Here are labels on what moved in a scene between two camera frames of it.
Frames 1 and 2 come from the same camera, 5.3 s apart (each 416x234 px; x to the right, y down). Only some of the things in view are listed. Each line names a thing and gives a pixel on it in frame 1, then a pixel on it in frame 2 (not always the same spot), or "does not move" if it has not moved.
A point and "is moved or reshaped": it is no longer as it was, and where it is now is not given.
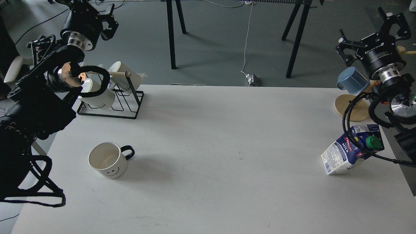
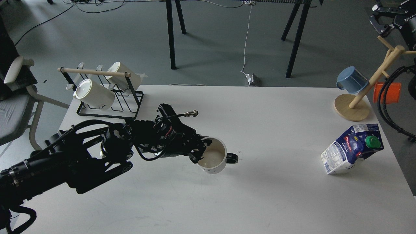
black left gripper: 83,27 -> 176,138
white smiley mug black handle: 110,159 is moved or reshaped
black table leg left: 171,28 does not move
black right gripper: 378,52 -> 407,23
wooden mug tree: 359,109 does not move
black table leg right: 306,6 does not move
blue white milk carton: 343,156 does not move
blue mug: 350,79 does not move
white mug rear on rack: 121,82 does not move
